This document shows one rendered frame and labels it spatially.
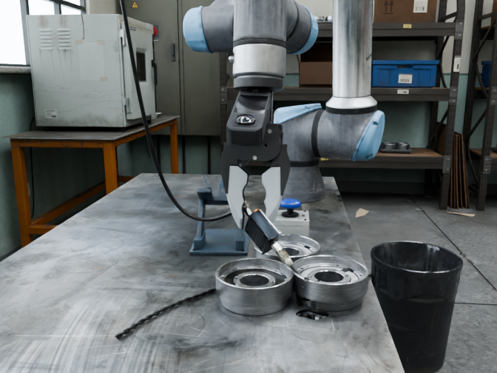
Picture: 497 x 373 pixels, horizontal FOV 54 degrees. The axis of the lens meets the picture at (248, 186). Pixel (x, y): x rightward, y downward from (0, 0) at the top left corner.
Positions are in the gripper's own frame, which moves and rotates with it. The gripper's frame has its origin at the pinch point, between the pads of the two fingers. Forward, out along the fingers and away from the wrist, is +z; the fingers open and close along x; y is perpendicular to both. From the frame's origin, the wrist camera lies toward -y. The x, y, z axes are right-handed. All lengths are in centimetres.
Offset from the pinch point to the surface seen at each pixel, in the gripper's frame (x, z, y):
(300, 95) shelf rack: -4, -50, 337
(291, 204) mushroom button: -4.9, 0.0, 20.3
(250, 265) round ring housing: 0.4, 6.6, 1.0
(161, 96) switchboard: 122, -51, 371
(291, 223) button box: -4.9, 3.3, 19.1
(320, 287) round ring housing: -9.4, 7.2, -6.5
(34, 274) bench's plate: 33.9, 10.0, 1.5
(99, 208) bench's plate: 40, 5, 39
